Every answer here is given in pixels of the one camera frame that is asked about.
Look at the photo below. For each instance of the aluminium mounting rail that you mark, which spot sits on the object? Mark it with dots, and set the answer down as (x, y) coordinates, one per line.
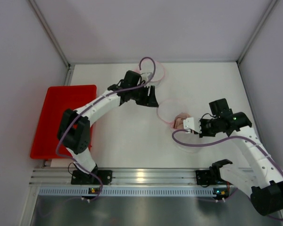
(120, 177)

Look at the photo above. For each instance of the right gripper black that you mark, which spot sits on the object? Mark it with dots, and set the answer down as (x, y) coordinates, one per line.
(201, 128)

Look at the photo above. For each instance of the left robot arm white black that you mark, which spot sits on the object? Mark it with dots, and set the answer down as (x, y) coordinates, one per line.
(74, 129)

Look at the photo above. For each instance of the spare white mesh laundry bag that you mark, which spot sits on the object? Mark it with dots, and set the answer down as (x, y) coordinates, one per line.
(173, 112)

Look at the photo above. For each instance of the pink lace bra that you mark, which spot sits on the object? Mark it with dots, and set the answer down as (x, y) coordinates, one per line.
(178, 121)

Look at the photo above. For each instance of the white mesh laundry bag pink trim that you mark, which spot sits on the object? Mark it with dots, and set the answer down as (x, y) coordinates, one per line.
(158, 70)

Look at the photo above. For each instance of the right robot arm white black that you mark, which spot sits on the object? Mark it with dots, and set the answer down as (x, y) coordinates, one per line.
(265, 189)

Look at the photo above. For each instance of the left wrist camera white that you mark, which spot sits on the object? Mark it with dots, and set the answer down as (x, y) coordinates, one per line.
(145, 79)

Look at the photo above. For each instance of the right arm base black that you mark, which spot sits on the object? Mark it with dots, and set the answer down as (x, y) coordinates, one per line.
(207, 176)

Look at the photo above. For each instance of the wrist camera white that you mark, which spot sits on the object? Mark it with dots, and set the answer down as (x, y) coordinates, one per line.
(145, 79)
(192, 124)

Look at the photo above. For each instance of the red plastic bin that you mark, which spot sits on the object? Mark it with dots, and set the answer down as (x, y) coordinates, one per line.
(57, 100)

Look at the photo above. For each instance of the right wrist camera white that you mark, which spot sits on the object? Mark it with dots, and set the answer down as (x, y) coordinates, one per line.
(192, 124)

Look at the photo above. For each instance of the slotted cable duct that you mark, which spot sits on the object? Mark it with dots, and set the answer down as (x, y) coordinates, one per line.
(133, 191)

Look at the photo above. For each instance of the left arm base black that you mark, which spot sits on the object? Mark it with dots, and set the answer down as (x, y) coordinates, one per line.
(81, 178)

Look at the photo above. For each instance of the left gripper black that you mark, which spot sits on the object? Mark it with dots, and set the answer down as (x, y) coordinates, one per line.
(145, 97)

